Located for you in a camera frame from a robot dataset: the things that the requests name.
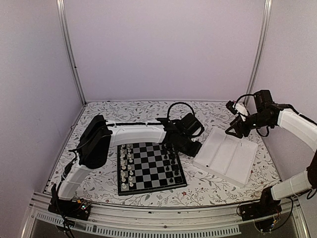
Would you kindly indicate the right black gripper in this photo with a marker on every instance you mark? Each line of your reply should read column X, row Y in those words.
column 238, row 125

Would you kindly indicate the left aluminium frame post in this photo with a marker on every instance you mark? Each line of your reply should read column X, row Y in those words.
column 67, row 40

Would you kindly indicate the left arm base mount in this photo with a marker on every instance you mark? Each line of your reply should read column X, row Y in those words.
column 78, row 209

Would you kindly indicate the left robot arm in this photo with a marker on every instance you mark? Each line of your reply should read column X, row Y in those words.
column 100, row 135

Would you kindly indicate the white plastic piece tray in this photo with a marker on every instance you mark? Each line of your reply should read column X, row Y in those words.
column 228, row 157

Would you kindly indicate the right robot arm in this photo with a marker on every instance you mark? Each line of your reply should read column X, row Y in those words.
column 290, row 137

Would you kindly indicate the floral patterned table mat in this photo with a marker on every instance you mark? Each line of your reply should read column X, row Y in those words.
column 201, row 186

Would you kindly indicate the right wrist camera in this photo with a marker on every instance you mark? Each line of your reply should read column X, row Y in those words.
column 237, row 109

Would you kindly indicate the aluminium frame post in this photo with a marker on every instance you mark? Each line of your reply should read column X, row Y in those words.
column 260, row 47
column 67, row 40

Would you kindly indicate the aluminium front rail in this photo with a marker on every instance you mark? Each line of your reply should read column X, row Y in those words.
column 143, row 216

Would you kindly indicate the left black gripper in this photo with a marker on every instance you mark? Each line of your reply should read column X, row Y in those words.
column 193, row 152

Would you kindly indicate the right aluminium frame post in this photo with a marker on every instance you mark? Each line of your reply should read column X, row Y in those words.
column 260, row 47

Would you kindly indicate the black and grey chessboard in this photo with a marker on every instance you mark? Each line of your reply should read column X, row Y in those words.
column 142, row 163

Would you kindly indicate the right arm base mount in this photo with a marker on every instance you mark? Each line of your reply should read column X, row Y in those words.
column 256, row 210

